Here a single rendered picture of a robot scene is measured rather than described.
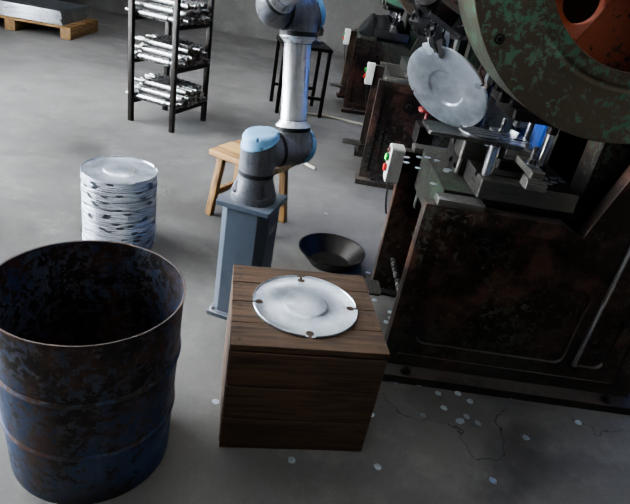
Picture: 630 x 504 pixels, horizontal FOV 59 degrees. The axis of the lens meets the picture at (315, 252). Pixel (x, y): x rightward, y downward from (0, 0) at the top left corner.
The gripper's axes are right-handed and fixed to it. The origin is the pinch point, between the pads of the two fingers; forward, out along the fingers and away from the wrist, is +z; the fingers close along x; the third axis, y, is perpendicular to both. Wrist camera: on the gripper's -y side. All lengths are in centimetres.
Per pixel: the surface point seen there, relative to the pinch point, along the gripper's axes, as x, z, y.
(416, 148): 8.1, 43.7, 12.7
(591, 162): -1, 30, -45
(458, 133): 9.6, 22.0, -7.6
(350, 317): 78, 15, -14
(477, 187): 23.9, 22.9, -22.0
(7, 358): 127, -42, 17
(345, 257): 43, 98, 39
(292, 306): 84, 8, -2
